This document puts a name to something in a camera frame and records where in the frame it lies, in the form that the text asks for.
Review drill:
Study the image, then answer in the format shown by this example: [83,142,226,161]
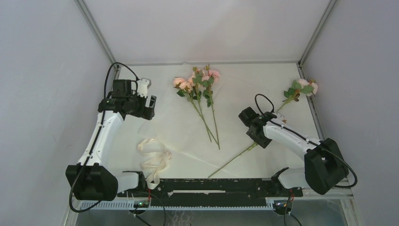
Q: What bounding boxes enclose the white slotted cable duct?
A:
[93,199,287,210]

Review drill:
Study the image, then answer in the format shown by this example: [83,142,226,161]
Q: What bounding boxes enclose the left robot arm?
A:
[65,78,156,201]

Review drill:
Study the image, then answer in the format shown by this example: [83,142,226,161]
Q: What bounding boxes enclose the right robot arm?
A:
[239,107,358,196]

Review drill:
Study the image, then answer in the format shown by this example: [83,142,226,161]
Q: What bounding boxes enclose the translucent white wrapping paper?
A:
[138,64,291,178]

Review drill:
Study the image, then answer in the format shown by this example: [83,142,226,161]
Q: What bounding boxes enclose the cream printed ribbon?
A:
[137,138,172,190]

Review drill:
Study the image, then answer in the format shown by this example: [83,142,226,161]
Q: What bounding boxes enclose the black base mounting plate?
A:
[117,178,303,205]

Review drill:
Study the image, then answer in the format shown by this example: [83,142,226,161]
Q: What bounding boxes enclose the pink fake rose stem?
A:
[208,79,318,178]
[202,64,221,150]
[189,66,212,143]
[172,77,216,143]

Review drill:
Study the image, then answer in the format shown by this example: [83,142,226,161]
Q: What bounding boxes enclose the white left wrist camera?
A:
[136,78,152,98]

